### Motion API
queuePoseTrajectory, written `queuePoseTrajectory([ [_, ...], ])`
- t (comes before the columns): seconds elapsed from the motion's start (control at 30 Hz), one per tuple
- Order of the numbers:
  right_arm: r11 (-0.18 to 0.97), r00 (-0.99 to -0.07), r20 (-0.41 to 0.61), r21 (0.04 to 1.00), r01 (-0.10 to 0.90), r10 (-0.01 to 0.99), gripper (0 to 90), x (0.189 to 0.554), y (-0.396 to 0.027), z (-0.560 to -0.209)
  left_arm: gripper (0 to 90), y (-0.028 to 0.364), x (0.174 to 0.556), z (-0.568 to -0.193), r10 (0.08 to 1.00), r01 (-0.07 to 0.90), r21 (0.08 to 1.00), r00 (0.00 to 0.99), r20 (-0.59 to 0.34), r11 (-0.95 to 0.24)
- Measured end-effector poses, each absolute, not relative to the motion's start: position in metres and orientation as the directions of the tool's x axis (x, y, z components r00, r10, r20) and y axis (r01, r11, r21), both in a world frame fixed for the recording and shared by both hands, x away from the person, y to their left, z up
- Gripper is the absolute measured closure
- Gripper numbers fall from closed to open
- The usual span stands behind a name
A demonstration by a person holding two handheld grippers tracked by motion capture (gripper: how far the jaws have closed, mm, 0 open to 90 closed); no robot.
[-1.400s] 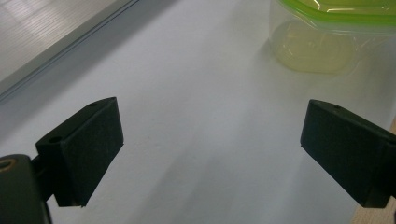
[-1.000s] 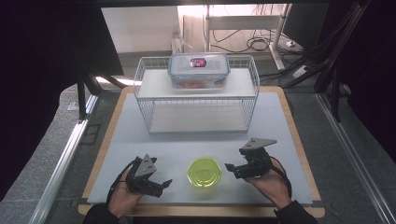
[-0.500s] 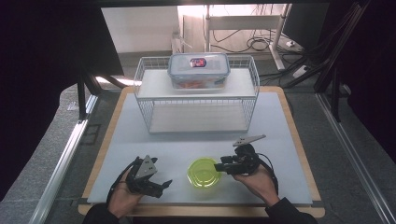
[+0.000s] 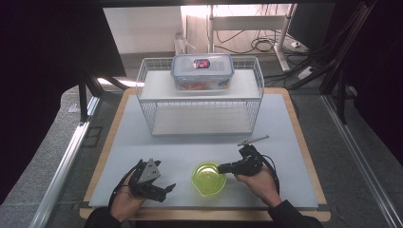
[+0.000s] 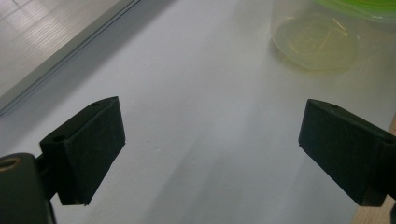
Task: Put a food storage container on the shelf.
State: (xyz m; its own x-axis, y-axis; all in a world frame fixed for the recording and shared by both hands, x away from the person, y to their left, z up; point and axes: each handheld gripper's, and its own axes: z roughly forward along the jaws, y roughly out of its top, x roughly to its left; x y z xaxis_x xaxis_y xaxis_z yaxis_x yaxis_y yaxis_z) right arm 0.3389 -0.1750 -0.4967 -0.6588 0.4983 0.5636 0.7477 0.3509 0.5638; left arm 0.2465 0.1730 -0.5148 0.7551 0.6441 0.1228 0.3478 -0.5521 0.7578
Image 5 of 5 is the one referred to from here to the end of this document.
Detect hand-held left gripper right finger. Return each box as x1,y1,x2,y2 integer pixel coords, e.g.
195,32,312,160
298,98,396,207

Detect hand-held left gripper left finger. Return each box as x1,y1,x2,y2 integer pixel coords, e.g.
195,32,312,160
39,95,126,206

